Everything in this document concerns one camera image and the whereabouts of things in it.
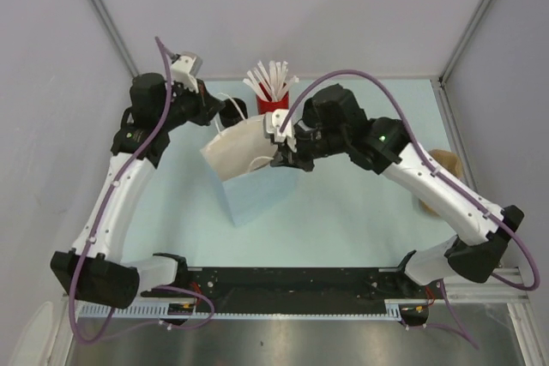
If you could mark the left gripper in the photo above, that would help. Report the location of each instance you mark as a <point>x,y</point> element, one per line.
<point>207,106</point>

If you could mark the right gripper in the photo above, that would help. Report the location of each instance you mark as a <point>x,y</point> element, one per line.
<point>285,157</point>

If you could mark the light blue paper bag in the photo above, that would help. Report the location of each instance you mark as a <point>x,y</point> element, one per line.
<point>238,160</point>

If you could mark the brown cardboard cup carrier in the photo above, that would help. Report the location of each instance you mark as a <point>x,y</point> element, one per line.
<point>450,162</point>

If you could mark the black coffee cup stack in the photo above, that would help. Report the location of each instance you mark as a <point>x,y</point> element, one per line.
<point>233,112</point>

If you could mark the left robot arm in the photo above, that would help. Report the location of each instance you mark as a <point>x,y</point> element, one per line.
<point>92,270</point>

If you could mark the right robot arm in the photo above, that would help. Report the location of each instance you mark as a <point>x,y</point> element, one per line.
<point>332,123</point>

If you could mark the red straw holder cup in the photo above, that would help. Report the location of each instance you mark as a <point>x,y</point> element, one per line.
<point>264,106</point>

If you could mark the white wrapped straws bundle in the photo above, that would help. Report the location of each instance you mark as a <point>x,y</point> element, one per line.
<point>270,83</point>

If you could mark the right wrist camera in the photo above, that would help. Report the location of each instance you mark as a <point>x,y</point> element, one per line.
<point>278,130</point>

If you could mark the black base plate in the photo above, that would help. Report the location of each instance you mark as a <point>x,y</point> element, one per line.
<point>308,288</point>

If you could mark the grey slotted cable duct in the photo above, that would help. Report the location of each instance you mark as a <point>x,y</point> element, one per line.
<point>178,311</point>

